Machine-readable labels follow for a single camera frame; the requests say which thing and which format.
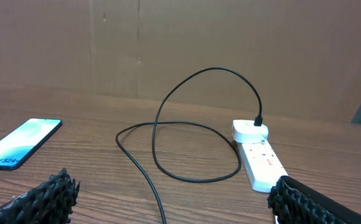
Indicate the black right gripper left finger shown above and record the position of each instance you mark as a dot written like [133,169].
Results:
[51,202]

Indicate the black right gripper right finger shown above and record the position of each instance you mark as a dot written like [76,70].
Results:
[295,203]

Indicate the blue Galaxy smartphone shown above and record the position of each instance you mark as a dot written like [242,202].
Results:
[21,143]

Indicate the white charger plug adapter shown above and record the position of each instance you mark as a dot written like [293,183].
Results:
[245,132]

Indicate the white power strip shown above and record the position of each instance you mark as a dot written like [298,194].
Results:
[261,164]

